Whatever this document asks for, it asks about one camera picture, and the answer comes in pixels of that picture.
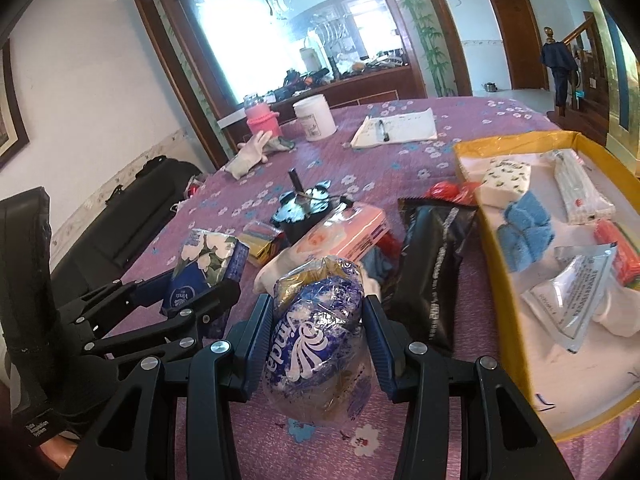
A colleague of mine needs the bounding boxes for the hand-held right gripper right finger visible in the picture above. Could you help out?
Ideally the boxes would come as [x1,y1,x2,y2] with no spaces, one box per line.
[363,295,576,480]

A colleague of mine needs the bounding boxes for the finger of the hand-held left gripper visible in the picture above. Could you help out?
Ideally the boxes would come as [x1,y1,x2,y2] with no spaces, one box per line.
[82,279,243,363]
[56,277,177,330]

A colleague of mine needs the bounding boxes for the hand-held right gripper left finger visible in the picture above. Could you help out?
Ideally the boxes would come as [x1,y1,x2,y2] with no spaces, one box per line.
[62,293,276,480]

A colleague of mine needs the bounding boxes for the blue floral tissue pack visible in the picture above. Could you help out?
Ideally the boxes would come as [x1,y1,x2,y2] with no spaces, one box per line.
[160,228,251,319]

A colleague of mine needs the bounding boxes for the blue tissue roll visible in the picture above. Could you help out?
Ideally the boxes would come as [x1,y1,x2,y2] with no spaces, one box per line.
[261,256,376,429]

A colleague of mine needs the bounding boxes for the yellow and blue sponge pack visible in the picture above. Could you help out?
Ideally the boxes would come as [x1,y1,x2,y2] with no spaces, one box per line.
[242,220,284,267]

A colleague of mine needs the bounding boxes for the black packet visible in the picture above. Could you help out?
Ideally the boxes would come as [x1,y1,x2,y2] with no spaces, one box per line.
[382,196,478,359]

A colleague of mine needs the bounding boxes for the pink tissue pack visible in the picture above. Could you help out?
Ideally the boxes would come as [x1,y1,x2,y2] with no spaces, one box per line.
[290,203,391,267]

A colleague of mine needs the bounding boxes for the blue cloth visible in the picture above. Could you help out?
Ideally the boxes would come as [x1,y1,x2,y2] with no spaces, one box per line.
[497,191,556,274]
[362,247,407,292]

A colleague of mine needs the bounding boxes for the yellow cardboard box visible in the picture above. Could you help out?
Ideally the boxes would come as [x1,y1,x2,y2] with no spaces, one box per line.
[452,130,640,444]

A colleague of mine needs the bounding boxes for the white cotton swab pack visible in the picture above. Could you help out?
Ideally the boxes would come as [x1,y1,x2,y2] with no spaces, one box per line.
[542,149,617,226]

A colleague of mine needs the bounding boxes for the person's left hand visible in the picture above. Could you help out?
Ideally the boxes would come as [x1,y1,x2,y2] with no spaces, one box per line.
[37,436,77,467]

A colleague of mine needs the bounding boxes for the black sofa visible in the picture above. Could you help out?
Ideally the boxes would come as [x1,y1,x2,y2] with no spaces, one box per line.
[50,157,202,306]

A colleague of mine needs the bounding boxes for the black ashtray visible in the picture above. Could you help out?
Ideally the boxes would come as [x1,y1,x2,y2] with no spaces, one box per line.
[270,167,356,247]

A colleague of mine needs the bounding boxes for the white glove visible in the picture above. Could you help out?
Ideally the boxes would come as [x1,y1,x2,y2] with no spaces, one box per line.
[223,130,273,180]

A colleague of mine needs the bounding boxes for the red plastic bag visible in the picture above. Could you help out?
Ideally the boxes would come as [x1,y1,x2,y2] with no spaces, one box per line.
[425,181,483,207]

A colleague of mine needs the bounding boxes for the framed painting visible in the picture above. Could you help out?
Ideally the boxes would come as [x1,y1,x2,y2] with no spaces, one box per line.
[0,40,30,171]

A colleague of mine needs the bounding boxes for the pink bottle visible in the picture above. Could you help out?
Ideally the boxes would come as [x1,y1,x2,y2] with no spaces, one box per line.
[243,94,282,139]

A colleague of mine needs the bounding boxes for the silver foil sachet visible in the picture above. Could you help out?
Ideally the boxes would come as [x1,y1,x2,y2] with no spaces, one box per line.
[520,244,619,357]

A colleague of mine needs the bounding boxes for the white green-print tissue pack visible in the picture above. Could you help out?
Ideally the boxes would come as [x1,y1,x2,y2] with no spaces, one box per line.
[472,157,532,209]

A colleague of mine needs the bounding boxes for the white plastic jar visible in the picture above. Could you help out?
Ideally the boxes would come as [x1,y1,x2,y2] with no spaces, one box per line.
[292,95,337,142]

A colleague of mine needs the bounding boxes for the white notebook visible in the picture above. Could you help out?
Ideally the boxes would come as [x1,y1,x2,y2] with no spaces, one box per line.
[350,108,438,150]

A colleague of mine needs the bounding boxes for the wooden glass partition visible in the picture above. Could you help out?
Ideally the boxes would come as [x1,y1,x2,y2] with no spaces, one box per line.
[125,0,473,172]

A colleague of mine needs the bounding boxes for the red orange packet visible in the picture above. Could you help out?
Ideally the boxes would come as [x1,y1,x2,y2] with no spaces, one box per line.
[594,219,640,287]

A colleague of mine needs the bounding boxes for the wooden staircase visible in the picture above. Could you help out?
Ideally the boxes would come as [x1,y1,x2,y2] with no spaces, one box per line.
[542,12,617,147]

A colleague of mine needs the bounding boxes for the wooden door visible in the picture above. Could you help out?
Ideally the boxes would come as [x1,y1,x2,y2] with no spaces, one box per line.
[486,0,550,92]

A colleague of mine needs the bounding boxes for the dark blue jacket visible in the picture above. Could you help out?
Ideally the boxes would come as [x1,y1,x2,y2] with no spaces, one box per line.
[540,40,579,109]

